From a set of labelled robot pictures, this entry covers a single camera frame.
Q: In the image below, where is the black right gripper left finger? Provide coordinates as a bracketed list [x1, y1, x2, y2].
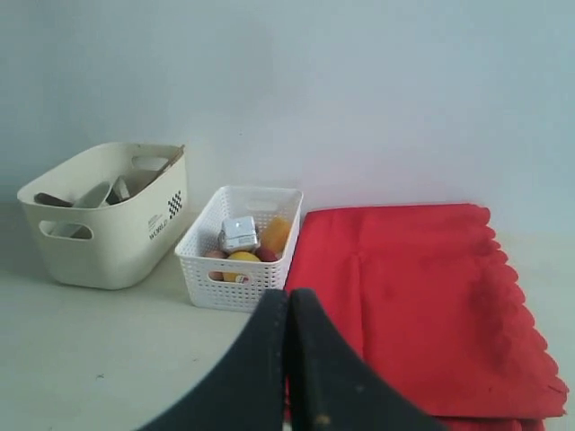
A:
[141, 289, 288, 430]

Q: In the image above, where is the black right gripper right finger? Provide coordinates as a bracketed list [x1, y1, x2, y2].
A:
[285, 288, 446, 431]

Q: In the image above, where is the yellow lemon with sticker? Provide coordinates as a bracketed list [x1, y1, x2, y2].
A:
[223, 251, 261, 283]

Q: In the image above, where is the brown egg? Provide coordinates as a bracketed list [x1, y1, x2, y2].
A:
[205, 250, 227, 281]

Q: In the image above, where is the red scalloped tablecloth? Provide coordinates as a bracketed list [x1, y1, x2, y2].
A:
[286, 204, 569, 430]

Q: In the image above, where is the yellow cheese wedge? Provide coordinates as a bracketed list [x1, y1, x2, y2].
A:
[261, 216, 291, 254]

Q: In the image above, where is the small milk carton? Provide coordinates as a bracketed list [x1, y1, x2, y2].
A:
[218, 215, 261, 254]

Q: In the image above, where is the white ceramic bowl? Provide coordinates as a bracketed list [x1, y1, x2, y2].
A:
[50, 181, 111, 238]

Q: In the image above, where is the red toy sausage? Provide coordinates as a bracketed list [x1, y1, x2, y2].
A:
[254, 246, 278, 262]

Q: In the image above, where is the brown wooden plate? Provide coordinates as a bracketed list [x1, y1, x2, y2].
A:
[108, 170, 159, 205]

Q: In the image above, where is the wooden chopstick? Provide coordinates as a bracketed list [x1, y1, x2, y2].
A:
[158, 145, 185, 175]

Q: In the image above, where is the white perforated plastic basket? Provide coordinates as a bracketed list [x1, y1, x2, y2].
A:
[175, 186, 304, 312]

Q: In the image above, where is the cream plastic bin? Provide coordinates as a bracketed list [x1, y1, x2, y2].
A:
[17, 142, 190, 290]

